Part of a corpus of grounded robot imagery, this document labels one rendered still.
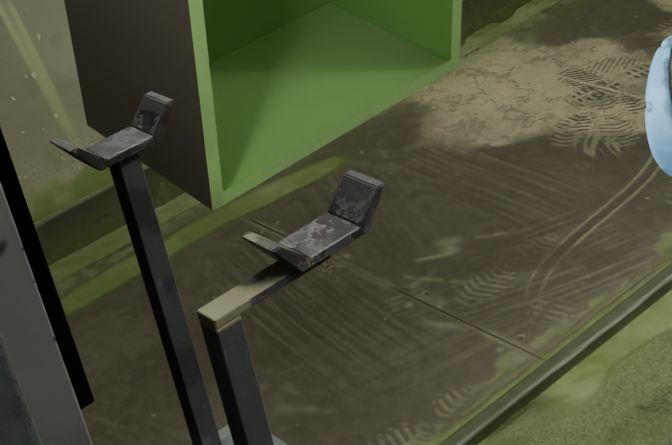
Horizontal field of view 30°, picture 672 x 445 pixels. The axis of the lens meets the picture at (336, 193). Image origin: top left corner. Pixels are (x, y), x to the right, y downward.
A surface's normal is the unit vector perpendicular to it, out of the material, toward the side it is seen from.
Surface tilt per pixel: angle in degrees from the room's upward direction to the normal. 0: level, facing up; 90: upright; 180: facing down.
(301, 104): 12
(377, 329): 0
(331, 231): 0
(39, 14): 57
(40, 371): 90
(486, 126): 0
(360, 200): 45
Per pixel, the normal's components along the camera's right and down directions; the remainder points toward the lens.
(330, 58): -0.03, -0.79
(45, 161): 0.45, -0.24
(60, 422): 0.65, 0.27
